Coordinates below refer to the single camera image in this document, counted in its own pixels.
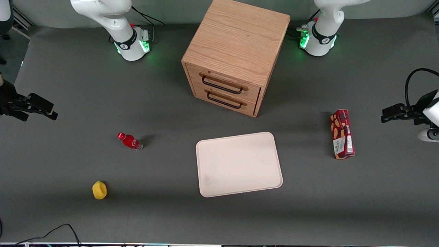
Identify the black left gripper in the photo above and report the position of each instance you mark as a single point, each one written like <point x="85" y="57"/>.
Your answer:
<point x="416" y="110"/>

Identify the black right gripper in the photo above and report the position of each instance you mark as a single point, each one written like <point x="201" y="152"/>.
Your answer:
<point x="7" y="97"/>

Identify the red cookie box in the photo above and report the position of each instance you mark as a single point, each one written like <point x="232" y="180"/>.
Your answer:
<point x="342" y="135"/>

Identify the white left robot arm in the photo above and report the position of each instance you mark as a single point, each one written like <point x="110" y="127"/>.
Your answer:
<point x="324" y="32"/>

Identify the beige plastic tray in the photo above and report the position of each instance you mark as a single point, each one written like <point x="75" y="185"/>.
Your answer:
<point x="238" y="164"/>

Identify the red drink bottle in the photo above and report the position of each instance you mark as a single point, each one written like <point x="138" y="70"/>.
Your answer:
<point x="130" y="141"/>

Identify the yellow sponge toy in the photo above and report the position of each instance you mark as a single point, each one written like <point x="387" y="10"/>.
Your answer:
<point x="99" y="190"/>

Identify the wooden drawer cabinet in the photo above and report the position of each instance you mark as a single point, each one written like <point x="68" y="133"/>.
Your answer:
<point x="236" y="44"/>

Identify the wooden drawer front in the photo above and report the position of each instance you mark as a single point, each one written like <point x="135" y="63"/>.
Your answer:
<point x="223" y="99"/>
<point x="224" y="80"/>

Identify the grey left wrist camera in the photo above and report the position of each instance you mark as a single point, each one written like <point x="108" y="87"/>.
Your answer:
<point x="428" y="135"/>

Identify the aluminium frame rail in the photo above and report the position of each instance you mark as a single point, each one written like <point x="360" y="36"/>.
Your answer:
<point x="22" y="19"/>

